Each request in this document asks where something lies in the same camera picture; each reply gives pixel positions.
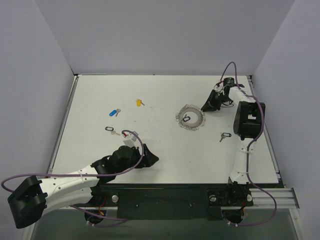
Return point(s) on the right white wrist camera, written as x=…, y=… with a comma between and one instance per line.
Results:
x=218, y=86

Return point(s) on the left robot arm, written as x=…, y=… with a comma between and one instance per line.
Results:
x=35, y=197

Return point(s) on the blue tag key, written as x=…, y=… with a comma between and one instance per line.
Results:
x=115, y=112

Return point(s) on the metal key organizer disc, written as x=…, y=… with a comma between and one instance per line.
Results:
x=197, y=120

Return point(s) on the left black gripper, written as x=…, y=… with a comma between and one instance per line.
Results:
x=145, y=156

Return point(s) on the yellow tag key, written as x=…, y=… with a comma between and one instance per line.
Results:
x=139, y=103

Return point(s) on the aluminium frame rail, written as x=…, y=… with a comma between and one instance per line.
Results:
x=285, y=198

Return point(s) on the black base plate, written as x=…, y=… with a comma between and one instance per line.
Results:
x=150, y=201

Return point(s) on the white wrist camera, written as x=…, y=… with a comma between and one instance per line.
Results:
x=130, y=139
x=218, y=86

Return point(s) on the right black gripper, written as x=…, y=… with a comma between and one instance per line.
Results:
x=216, y=99

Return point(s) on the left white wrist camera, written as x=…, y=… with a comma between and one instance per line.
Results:
x=130, y=139

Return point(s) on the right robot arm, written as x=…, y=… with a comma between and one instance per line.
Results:
x=248, y=126

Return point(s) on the black tag key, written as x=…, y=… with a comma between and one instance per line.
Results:
x=225, y=135
x=186, y=118
x=111, y=130

